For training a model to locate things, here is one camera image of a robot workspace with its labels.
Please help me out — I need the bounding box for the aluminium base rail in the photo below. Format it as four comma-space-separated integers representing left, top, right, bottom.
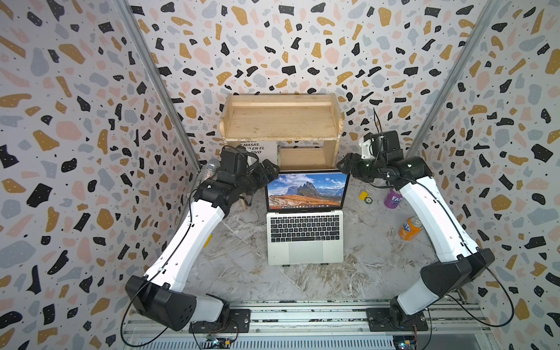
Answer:
124, 297, 499, 349

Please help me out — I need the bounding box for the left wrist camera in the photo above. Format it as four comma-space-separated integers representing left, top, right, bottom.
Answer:
220, 145, 248, 175

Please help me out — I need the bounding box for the silver laptop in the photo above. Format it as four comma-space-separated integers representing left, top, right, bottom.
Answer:
265, 170, 349, 265

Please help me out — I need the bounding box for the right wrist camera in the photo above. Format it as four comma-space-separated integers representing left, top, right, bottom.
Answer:
359, 131, 403, 163

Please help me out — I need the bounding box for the white book on shelf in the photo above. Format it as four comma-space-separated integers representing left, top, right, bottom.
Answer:
240, 141, 278, 164

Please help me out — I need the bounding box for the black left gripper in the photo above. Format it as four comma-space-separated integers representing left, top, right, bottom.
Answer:
237, 159, 281, 197

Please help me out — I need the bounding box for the glitter microphone on stand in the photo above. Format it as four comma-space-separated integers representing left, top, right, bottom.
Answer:
201, 158, 220, 181

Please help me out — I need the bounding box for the wooden shelf unit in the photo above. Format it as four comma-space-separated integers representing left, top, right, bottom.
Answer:
218, 92, 345, 211

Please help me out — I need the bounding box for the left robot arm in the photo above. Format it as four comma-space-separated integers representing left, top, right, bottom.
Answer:
125, 159, 280, 331

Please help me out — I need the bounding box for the purple grape soda can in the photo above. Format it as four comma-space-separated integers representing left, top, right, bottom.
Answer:
384, 189, 403, 209

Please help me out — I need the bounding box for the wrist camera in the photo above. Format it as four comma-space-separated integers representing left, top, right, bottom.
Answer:
359, 131, 403, 163
220, 145, 248, 175

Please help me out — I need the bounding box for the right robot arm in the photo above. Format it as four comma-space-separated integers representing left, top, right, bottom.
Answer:
336, 153, 495, 326

